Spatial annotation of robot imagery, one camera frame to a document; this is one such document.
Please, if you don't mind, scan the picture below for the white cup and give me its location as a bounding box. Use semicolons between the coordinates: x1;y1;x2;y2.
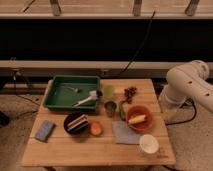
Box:
139;134;159;155

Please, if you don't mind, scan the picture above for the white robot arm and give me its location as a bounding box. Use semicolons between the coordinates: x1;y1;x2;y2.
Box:
158;60;213;125

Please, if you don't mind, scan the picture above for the green plastic tray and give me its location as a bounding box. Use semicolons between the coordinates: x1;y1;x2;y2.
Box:
43;75;100;112

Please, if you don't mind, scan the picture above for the light green cup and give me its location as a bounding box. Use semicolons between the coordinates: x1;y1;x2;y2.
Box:
103;85;115;100

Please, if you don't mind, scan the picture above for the white dish brush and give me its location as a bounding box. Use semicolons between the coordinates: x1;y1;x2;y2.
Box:
73;90;102;107

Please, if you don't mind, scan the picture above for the grey metal cup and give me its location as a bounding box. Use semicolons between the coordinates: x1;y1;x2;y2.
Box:
104;101;117;117

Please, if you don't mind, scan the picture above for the dark grape bunch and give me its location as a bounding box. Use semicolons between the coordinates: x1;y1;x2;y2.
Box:
124;87;137;104

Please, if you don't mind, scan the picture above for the green pepper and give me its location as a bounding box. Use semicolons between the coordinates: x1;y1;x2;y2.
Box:
119;101;126;121

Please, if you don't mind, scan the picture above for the small metal fork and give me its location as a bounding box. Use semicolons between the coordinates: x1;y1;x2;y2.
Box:
63;86;79;93

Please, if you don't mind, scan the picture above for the orange bowl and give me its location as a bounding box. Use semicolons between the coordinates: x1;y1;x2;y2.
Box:
126;105;153;132

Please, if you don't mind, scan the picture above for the orange round fruit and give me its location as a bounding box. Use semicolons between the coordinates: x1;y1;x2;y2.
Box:
89;121;103;136

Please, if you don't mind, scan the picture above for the layered cake slice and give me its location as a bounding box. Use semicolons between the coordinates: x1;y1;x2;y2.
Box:
68;115;88;131

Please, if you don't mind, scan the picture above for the yellow corn cob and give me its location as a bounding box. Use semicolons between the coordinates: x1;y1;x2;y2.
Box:
128;115;146;125

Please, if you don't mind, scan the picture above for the black bowl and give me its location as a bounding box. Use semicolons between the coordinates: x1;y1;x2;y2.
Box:
63;112;89;135

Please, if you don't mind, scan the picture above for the wooden table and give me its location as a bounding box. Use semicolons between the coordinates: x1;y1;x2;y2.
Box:
21;79;176;167

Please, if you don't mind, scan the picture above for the grey cloth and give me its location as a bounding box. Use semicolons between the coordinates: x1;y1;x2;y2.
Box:
112;121;140;145

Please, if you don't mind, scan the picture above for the blue sponge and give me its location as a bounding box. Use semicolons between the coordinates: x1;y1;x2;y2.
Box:
35;120;55;142

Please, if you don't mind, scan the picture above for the black hanging cable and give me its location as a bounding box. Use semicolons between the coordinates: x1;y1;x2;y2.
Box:
119;9;157;76

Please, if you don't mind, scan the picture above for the black floor cable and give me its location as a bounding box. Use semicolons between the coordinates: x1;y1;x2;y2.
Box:
165;98;198;127

